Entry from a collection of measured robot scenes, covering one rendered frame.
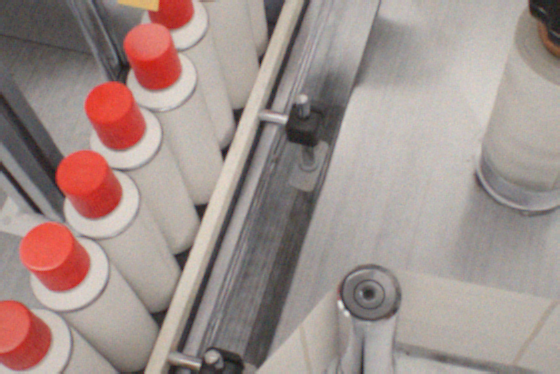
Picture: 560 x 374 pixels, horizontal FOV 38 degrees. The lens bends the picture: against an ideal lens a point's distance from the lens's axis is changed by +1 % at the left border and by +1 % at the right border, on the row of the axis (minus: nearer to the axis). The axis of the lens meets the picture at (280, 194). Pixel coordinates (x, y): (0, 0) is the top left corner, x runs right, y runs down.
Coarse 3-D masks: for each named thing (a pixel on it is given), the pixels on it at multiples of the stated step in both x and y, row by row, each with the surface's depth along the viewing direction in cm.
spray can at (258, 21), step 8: (248, 0) 70; (256, 0) 71; (248, 8) 71; (256, 8) 72; (264, 8) 74; (256, 16) 72; (264, 16) 74; (256, 24) 73; (264, 24) 75; (256, 32) 74; (264, 32) 75; (256, 40) 75; (264, 40) 76; (256, 48) 76; (264, 48) 77; (264, 56) 78
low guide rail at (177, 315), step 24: (288, 0) 76; (288, 24) 75; (264, 72) 73; (264, 96) 72; (240, 144) 70; (240, 168) 70; (216, 192) 68; (216, 216) 67; (216, 240) 68; (192, 264) 65; (192, 288) 64; (168, 312) 63; (168, 336) 62
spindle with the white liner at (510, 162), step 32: (544, 0) 49; (544, 32) 52; (512, 64) 56; (544, 64) 53; (512, 96) 57; (544, 96) 54; (512, 128) 60; (544, 128) 57; (480, 160) 70; (512, 160) 63; (544, 160) 61; (512, 192) 67; (544, 192) 65
